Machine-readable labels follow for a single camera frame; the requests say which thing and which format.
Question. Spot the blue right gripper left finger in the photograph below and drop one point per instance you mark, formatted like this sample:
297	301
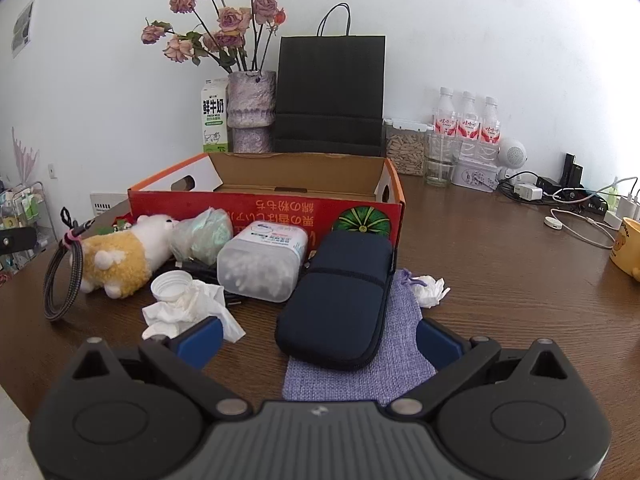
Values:
199	343

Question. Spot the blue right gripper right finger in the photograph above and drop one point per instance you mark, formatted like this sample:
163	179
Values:
440	346

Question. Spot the purple fabric pouch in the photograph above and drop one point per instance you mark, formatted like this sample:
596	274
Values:
397	367

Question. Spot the small white tissue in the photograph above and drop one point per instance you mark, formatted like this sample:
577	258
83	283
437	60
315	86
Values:
428	291

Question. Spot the clear cotton swab box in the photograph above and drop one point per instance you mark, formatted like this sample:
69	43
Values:
263	261

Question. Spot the yellow white plush toy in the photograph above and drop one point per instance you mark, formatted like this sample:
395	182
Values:
122	262

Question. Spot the green packet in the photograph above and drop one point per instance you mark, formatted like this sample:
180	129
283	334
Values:
201	238

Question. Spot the navy zipper case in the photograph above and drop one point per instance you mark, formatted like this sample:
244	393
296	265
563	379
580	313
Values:
335	316

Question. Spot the small white cap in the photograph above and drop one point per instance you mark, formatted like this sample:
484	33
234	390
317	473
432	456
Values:
161	329

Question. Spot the white board with label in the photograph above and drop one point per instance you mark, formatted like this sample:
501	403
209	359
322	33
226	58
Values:
104	201

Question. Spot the white power adapter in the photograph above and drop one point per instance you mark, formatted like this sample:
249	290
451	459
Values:
528	192

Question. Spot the red cardboard box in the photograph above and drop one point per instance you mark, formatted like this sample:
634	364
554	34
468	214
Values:
314	191

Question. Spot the clear drinking glass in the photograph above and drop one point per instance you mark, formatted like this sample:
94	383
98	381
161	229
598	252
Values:
439	158

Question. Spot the water bottle red label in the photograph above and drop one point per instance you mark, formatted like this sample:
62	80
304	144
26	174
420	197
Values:
490	132
468	126
445	117

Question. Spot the white round speaker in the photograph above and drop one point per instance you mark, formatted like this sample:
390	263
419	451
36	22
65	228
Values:
511	155

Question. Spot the yellow mug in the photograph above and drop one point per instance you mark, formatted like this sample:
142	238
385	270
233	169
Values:
625	253

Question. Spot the clear jar of seeds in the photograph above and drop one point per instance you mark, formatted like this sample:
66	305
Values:
406	145

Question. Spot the green white milk carton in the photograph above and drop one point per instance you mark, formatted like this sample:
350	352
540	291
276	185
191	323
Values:
214	116

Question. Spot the purple ceramic vase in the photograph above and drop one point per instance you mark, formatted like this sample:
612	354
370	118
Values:
251	110

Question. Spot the black paper bag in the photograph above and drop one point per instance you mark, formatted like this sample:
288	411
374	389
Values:
330	93

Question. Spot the dried rose bouquet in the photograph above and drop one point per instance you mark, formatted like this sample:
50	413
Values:
237	38

